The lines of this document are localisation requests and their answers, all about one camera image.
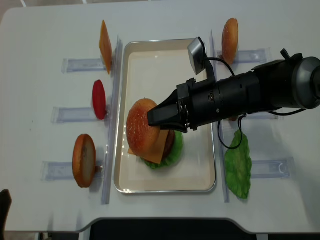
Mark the clear rack near buns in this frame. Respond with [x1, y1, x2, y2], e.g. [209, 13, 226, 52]
[232, 47, 272, 64]

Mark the meat patty on burger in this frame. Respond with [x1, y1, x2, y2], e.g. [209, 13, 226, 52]
[162, 130, 175, 160]

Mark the green lettuce leaf on rack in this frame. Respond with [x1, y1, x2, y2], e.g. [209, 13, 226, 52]
[224, 130, 252, 199]

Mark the bottom bun slice on rack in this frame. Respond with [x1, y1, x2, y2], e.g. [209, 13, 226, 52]
[72, 134, 96, 188]

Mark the clear long rail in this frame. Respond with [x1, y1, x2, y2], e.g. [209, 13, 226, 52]
[101, 36, 123, 205]
[209, 29, 230, 204]

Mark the dark object at corner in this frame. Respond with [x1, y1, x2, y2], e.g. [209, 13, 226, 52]
[0, 189, 12, 235]

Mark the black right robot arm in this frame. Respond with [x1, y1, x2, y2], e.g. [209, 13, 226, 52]
[147, 51, 320, 133]

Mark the black camera cable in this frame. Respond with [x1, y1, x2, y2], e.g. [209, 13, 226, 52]
[203, 57, 308, 151]

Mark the clear left long rail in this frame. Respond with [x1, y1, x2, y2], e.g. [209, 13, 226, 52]
[101, 36, 123, 205]

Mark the cheese slice on burger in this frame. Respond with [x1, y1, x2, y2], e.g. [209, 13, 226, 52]
[127, 128, 170, 164]

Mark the metal tray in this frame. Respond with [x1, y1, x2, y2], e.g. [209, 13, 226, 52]
[114, 39, 216, 194]

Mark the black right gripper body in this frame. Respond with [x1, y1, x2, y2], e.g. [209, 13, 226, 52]
[176, 78, 220, 132]

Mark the clear right long rail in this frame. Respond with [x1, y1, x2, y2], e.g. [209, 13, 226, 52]
[209, 29, 230, 204]

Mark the clear rack near cheese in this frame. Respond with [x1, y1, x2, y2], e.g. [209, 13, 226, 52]
[61, 58, 107, 74]

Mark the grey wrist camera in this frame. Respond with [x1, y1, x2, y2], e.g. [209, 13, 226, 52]
[187, 37, 206, 75]

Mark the clear rack near lettuce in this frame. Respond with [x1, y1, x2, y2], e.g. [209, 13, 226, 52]
[251, 157, 294, 179]

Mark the clear rack near tomato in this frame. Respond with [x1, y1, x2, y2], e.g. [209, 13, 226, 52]
[51, 107, 108, 124]

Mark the standing orange cheese slice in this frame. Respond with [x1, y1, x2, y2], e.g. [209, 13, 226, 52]
[99, 20, 113, 75]

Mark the sesame top bun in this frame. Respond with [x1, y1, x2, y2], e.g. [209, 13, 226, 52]
[126, 98, 160, 157]

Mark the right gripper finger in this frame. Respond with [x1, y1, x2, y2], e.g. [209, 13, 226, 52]
[159, 120, 188, 133]
[147, 90, 180, 127]

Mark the lettuce leaf on tray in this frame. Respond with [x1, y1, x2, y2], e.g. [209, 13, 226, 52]
[141, 131, 184, 170]

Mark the clear rack near bun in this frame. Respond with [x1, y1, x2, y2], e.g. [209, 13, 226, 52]
[41, 161, 105, 182]

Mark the red tomato slice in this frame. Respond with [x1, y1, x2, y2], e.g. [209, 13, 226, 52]
[92, 80, 107, 120]

